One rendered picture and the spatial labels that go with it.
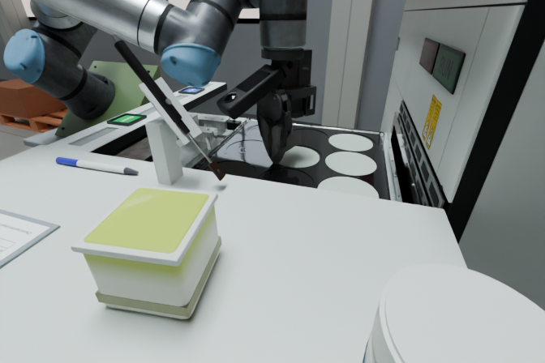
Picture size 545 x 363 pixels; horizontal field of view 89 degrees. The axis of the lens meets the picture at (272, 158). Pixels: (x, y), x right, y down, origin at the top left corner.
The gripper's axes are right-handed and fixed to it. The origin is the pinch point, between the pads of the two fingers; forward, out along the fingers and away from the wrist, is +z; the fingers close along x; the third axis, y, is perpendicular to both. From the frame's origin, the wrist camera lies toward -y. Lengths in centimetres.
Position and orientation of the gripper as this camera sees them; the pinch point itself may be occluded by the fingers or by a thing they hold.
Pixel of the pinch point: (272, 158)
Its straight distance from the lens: 54.3
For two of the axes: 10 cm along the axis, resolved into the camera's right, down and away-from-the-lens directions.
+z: 0.0, 8.8, 4.7
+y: 8.1, -2.7, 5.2
